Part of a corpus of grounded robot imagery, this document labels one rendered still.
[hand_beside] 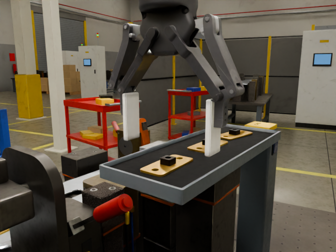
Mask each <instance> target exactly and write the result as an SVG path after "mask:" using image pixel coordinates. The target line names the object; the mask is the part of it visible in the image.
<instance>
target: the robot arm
mask: <svg viewBox="0 0 336 252"><path fill-rule="evenodd" d="M138 7H139V10H140V12H141V14H142V21H141V25H137V24H131V23H125V24H124V25H123V30H122V42H121V45H120V48H119V51H118V54H117V58H116V61H115V64H114V67H113V71H112V74H111V77H110V80H109V83H108V86H109V88H110V89H111V90H112V89H114V90H116V91H117V92H118V93H119V96H120V113H121V115H122V116H123V140H125V141H129V140H132V139H136V138H139V137H140V118H139V93H138V92H137V91H136V88H137V86H138V84H139V83H140V81H141V80H142V78H143V77H144V75H145V73H146V72H147V70H148V69H149V67H150V66H151V64H152V62H153V61H154V60H155V59H157V58H158V57H159V56H181V57H182V58H184V59H185V60H186V61H187V63H188V64H189V66H190V67H191V68H192V70H193V71H194V73H195V74H196V76H197V77H198V78H199V80H200V81H201V83H202V84H203V86H204V87H205V88H206V90H207V91H208V93H209V94H210V96H211V97H212V99H207V100H206V116H205V154H204V155H205V156H206V157H211V156H212V155H214V154H216V153H218V152H219V151H220V144H221V128H223V127H225V126H226V125H227V123H228V104H229V100H230V99H231V98H233V97H237V96H240V95H242V94H244V92H245V88H244V86H243V83H242V81H241V78H240V76H239V74H238V71H237V69H236V66H235V64H234V62H233V59H232V57H231V54H230V52H229V50H228V47H227V45H226V43H225V40H224V38H223V34H222V21H221V18H220V17H218V16H215V15H212V14H209V13H208V14H205V15H204V17H203V18H199V19H198V18H197V9H198V0H138ZM199 30H200V32H201V34H202V35H203V36H204V38H205V41H206V44H207V46H208V48H209V51H210V53H211V56H212V58H213V61H214V63H215V65H216V68H217V70H218V73H219V75H220V78H221V80H222V81H221V80H220V78H219V77H218V75H217V74H216V73H215V71H214V70H213V68H212V67H211V66H210V64H209V63H208V61H207V60H206V59H205V57H204V56H203V55H202V51H201V49H200V48H199V46H198V45H197V44H196V42H195V41H194V38H195V36H196V35H197V33H198V31H199ZM142 38H143V41H142V43H141V45H140V47H139V44H140V39H142ZM136 54H137V56H136ZM135 56H136V58H135Z"/></svg>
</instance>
